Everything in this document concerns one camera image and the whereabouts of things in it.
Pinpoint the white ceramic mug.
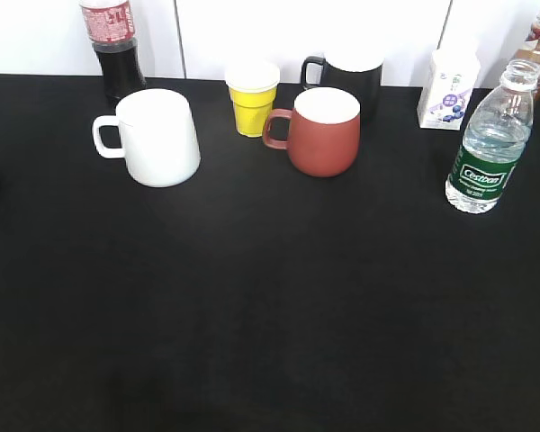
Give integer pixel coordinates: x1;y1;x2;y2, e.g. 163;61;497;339
92;88;201;188

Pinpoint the clear water bottle green label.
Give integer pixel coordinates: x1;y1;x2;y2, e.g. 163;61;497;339
445;58;540;214

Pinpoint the yellow paper cup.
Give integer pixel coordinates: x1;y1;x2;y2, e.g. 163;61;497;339
225;59;280;138

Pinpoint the red ceramic mug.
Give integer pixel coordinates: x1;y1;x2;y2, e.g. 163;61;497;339
262;87;361;177

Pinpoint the black ceramic mug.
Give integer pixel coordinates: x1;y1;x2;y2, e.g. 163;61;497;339
300;48;384;123

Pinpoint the white blueberry milk carton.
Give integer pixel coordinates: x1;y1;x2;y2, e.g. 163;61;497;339
417;36;481;131

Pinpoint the cola bottle red label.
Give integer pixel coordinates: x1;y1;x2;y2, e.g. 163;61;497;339
78;0;146;105

